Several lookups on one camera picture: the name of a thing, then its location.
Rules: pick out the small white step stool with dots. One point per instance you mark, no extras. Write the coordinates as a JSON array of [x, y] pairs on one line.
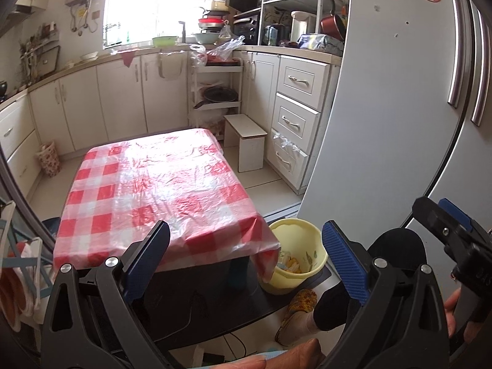
[[242, 132]]

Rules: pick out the person's right hand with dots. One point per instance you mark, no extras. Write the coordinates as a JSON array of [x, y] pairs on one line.
[[455, 320]]

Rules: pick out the white drawer cabinet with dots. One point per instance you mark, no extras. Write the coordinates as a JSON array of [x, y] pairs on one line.
[[302, 105]]

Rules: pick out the white lower cabinets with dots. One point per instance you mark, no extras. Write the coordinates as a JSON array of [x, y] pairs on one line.
[[105, 102]]

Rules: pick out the blue dustpan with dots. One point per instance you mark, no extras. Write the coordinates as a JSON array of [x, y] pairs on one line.
[[52, 225]]

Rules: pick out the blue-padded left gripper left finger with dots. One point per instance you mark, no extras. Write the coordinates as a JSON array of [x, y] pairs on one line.
[[89, 322]]

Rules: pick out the floral fabric basket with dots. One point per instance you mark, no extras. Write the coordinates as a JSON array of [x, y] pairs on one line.
[[48, 159]]

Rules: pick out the white storage rack shelf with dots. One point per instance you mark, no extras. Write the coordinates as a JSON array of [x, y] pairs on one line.
[[211, 116]]

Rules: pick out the green bowl on counter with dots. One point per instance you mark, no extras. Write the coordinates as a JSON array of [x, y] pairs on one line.
[[164, 41]]

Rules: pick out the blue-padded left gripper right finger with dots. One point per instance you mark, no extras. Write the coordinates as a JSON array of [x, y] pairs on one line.
[[400, 322]]

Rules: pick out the black frying pan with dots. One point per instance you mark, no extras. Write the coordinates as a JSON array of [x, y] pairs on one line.
[[217, 94]]

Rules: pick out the yellow plastic trash bin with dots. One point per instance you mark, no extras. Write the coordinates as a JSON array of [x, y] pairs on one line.
[[302, 255]]

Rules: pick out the grey refrigerator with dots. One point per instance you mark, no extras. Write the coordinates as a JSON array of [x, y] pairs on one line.
[[411, 117]]

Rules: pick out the blue folding chair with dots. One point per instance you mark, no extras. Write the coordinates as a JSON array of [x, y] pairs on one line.
[[27, 278]]

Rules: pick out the yellow patterned slipper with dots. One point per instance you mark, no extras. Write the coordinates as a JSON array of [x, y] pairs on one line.
[[298, 321]]

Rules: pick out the white electric kettle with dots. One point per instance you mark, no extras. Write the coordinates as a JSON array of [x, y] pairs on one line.
[[302, 23]]

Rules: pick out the red white checkered tablecloth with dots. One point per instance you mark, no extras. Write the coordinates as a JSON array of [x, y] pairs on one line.
[[122, 189]]

